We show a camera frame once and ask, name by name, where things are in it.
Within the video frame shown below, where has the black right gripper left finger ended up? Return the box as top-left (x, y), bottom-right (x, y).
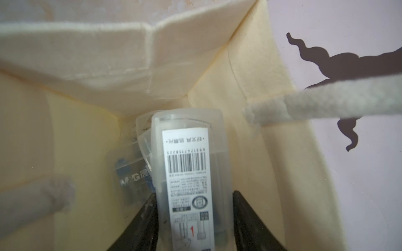
top-left (108, 193), bottom-right (159, 251)

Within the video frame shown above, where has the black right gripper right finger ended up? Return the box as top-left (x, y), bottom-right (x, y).
top-left (233, 190), bottom-right (286, 251)

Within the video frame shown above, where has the blue compass set case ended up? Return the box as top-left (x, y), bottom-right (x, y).
top-left (106, 141), bottom-right (155, 220)

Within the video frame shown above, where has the cream canvas tote bag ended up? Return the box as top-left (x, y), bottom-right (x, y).
top-left (1, 1), bottom-right (402, 251)

